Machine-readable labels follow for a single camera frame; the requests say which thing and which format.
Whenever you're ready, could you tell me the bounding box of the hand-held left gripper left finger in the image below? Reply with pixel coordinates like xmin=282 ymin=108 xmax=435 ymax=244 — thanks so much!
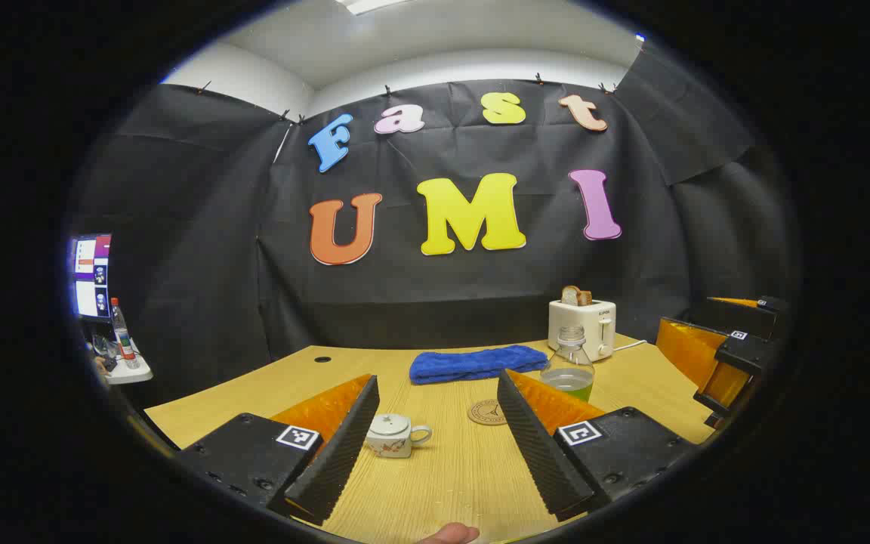
xmin=177 ymin=374 xmax=381 ymax=527

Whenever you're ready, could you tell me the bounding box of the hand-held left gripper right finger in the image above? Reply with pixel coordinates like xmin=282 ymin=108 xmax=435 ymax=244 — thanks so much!
xmin=497 ymin=369 xmax=700 ymax=522

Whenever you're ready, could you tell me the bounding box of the white teacup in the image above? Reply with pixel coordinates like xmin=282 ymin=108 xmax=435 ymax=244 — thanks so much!
xmin=366 ymin=414 xmax=433 ymax=459

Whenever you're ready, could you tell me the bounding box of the round brown coaster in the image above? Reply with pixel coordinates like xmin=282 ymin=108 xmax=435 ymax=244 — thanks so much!
xmin=467 ymin=399 xmax=510 ymax=426

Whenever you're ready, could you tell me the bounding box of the clear green-label water bottle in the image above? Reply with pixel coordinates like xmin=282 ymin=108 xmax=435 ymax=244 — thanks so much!
xmin=540 ymin=326 xmax=595 ymax=403

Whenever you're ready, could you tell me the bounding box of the red-capped plastic bottle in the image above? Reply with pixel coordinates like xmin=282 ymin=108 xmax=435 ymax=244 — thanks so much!
xmin=109 ymin=297 xmax=140 ymax=369

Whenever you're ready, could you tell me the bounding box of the black backdrop cloth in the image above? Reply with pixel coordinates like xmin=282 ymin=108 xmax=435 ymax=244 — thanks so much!
xmin=65 ymin=42 xmax=798 ymax=413

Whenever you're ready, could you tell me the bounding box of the blue towel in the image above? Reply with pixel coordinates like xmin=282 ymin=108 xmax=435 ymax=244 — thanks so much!
xmin=409 ymin=345 xmax=551 ymax=385

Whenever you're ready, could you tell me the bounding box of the white toaster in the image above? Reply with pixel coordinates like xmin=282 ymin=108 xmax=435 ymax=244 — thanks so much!
xmin=548 ymin=298 xmax=617 ymax=362

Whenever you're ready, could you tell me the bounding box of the small white side table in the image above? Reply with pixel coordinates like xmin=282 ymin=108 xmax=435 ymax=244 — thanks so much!
xmin=99 ymin=355 xmax=154 ymax=386

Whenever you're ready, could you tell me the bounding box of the computer monitor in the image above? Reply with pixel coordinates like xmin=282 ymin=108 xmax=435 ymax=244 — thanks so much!
xmin=69 ymin=234 xmax=113 ymax=322

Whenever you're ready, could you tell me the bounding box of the ceiling light panel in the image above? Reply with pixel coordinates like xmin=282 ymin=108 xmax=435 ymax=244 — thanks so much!
xmin=337 ymin=0 xmax=406 ymax=16

